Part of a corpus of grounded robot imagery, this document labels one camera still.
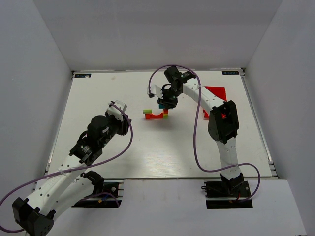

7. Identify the teal wood block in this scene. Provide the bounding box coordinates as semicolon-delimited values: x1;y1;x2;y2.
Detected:
158;104;169;110

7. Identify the red arch wood block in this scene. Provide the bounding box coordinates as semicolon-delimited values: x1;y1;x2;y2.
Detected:
150;112;164;119

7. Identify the long green wood block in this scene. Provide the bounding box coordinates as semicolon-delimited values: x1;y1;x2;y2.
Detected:
143;110;153;115

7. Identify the red plastic bin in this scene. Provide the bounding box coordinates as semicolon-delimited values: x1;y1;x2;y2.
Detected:
203;86;227;120

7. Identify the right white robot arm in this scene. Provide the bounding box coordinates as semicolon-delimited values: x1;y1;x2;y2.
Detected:
149;66;244;195

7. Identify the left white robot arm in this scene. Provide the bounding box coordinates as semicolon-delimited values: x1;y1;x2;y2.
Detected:
12;101;132;236

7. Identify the right blue table sticker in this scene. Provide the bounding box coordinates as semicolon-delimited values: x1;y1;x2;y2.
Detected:
222;71;239;75

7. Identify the blue table sticker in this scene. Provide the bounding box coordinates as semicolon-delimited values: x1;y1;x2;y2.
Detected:
222;71;239;75
74;73;91;78

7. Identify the left blue table sticker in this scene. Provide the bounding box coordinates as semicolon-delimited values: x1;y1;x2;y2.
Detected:
74;73;91;78

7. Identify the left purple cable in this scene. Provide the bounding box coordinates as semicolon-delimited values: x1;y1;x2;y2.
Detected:
0;103;134;233

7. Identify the purple cable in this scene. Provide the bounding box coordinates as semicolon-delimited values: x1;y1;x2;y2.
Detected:
147;64;261;203
0;103;134;233

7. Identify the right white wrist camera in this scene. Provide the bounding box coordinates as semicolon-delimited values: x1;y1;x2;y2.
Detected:
147;84;163;99

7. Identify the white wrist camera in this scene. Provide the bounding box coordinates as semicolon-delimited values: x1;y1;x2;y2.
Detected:
106;100;127;122
147;84;163;99

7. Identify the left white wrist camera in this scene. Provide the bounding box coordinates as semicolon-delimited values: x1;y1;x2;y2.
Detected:
106;100;127;122

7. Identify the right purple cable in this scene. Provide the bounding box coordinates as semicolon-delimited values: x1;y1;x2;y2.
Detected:
147;64;261;203

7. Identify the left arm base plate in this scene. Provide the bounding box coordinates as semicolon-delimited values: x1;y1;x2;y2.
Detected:
72;180;124;209

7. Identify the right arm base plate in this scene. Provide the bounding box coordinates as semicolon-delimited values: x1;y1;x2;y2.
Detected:
201;181;253;209

